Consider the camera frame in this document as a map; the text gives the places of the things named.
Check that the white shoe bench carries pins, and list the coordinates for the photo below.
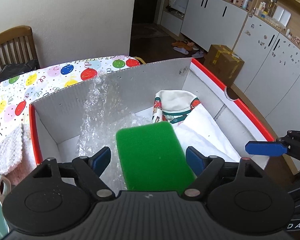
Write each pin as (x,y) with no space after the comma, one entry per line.
(171,22)

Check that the white slipper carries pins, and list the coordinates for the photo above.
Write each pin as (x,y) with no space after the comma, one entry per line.
(181,51)

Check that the pink knitted cloth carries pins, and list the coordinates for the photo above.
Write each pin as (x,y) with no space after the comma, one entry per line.
(7,152)

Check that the white tote bag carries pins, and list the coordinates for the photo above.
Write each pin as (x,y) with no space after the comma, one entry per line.
(178,2)

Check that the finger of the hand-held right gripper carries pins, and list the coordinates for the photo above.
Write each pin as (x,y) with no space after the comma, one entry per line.
(265,148)

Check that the brown cardboard box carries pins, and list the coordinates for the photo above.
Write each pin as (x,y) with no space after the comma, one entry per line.
(222,65)

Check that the white tall cabinet with stickers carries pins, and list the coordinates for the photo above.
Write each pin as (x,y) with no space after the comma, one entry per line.
(265,67)

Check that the white lower cabinet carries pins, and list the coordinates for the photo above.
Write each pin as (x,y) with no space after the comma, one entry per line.
(215,17)

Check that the balloon print tablecloth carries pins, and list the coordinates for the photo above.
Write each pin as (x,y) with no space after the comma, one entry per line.
(52,77)

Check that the dark entrance door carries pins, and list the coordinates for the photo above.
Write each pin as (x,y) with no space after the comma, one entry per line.
(145,0)

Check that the pale grey slipper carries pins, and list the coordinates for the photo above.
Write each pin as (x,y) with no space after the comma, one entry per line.
(198,54)

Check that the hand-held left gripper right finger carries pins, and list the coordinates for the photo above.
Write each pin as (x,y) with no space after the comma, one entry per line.
(195,160)

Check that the green sponge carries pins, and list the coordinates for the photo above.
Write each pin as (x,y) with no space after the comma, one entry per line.
(150,155)

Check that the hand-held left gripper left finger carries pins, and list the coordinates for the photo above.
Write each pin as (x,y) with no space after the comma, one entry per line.
(101,158)

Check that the clear bubble wrap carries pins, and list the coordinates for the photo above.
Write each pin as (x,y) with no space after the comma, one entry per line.
(97,120)

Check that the white cardboard box red rim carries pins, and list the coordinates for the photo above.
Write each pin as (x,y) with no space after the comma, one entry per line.
(140,85)

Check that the wooden chair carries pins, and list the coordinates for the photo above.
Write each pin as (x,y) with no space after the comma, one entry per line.
(12,42)

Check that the orange slipper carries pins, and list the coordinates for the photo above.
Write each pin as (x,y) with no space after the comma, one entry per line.
(183,46)

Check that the wooden shelf unit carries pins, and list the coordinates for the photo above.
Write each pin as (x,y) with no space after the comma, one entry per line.
(293,12)

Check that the black bag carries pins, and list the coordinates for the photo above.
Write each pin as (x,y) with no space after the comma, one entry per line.
(17,67)

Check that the christmas print cloth bag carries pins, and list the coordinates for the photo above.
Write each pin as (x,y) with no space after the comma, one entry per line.
(205,135)

